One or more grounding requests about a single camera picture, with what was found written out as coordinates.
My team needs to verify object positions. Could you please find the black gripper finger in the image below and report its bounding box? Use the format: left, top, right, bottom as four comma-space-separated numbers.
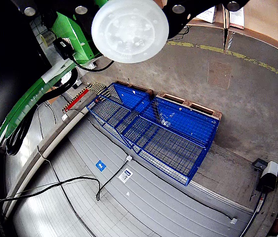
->
10, 0, 100, 38
163, 0, 251, 40

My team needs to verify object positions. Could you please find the translucent white suction cup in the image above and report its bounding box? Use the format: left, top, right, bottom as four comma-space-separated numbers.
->
91, 0, 170, 64

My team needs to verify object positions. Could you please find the divided cardboard box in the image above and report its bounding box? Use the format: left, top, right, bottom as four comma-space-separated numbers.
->
185, 0, 278, 60

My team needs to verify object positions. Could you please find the grey white motor box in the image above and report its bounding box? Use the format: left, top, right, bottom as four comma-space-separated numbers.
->
261, 160, 278, 192

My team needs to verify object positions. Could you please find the cow print white carton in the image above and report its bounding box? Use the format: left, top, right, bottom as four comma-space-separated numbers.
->
195, 6, 217, 24

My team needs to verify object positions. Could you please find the green metal cabinet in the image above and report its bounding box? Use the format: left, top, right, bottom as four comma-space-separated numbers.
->
0, 11, 105, 215

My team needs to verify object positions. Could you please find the barcode label sheet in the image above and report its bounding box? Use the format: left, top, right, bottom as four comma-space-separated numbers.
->
39, 30, 56, 47

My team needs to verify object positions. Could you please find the black power adapter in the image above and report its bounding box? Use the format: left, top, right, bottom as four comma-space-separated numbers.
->
52, 37, 74, 60

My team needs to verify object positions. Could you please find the red white small carton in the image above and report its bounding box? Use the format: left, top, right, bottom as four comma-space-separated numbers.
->
229, 6, 245, 30

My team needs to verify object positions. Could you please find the black monitor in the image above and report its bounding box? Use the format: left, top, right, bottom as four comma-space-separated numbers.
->
0, 0, 56, 129

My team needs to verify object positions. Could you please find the red bar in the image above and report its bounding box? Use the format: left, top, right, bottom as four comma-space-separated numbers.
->
64, 88, 90, 113

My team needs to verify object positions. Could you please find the wooden pallet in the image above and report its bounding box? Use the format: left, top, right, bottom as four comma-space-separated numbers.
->
115, 80, 223, 121

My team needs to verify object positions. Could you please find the blue square sign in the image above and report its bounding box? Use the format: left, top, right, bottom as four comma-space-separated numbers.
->
95, 159, 107, 172

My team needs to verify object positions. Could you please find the white blue label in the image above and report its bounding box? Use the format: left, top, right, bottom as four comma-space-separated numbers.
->
118, 167, 134, 184

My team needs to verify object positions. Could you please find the blue wire mesh crate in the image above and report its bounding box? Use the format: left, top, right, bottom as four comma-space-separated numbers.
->
86, 82, 220, 187

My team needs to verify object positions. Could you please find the black corrugated hose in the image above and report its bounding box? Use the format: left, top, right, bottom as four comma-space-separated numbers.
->
5, 68, 79, 156

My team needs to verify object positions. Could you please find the small black wall box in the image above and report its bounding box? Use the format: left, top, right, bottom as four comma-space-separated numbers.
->
252, 158, 269, 171

